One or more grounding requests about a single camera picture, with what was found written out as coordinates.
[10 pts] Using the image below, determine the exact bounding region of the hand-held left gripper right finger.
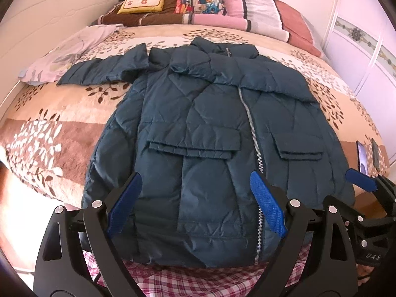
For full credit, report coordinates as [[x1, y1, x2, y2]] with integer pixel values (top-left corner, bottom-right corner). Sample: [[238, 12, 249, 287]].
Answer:
[[247, 170, 360, 297]]

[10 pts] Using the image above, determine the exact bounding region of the yellow flower cushion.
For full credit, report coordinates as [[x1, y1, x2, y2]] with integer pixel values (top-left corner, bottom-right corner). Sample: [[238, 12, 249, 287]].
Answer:
[[117, 0, 169, 15]]

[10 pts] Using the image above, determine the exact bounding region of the dusty pink pillow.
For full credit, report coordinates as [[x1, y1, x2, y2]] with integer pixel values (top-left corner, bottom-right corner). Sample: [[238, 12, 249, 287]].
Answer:
[[274, 0, 324, 57]]

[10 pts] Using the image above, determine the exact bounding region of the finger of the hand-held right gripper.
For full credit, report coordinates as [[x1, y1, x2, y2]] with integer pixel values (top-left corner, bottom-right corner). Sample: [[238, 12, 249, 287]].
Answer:
[[345, 168, 396, 218], [339, 211, 377, 233]]

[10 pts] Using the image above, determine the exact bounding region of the smartphone with lit screen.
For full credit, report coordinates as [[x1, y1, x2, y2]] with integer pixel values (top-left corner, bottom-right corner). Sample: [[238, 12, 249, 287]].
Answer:
[[356, 140, 369, 174]]

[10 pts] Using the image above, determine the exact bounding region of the colourful patterned cushion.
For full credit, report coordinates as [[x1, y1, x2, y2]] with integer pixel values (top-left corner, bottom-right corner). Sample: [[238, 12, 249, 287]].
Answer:
[[174, 0, 225, 16]]

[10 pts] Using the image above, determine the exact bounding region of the dark smartphone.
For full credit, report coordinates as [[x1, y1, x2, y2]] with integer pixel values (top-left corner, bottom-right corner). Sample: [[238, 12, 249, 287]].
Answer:
[[371, 138, 381, 168]]

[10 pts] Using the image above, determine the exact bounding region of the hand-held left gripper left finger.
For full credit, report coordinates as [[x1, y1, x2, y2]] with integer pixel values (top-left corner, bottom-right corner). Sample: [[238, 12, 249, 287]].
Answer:
[[33, 172, 147, 297]]

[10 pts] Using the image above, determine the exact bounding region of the pale lilac floral pillow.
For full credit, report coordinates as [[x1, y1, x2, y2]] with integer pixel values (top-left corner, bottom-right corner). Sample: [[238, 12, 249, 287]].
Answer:
[[18, 24, 124, 85]]

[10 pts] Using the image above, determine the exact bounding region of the white ornamented wardrobe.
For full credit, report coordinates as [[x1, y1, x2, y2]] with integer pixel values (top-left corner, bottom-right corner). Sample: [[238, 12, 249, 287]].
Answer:
[[322, 0, 396, 106]]

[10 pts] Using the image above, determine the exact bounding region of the person's pink plaid clothing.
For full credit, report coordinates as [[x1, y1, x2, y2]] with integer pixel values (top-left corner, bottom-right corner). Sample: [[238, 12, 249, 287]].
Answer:
[[87, 241, 313, 297]]

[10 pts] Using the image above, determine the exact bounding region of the white bed headboard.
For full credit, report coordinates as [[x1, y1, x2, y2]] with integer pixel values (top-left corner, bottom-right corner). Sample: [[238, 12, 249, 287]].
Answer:
[[0, 0, 127, 121]]

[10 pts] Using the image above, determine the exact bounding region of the pink grey striped blanket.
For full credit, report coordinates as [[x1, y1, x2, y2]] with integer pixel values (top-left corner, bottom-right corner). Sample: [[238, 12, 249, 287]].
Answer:
[[182, 0, 290, 42]]

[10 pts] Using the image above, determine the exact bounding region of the dark teal padded jacket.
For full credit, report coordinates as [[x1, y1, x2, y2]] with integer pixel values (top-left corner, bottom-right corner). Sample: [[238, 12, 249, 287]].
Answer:
[[56, 36, 356, 269]]

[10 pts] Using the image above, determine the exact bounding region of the brown striped folded blanket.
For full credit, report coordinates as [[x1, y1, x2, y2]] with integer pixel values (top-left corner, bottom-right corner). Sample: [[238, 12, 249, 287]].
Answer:
[[91, 0, 198, 27]]

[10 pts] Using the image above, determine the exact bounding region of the floral beige bed blanket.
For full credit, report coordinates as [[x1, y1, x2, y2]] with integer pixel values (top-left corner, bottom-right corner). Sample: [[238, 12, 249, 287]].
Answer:
[[0, 23, 391, 211]]

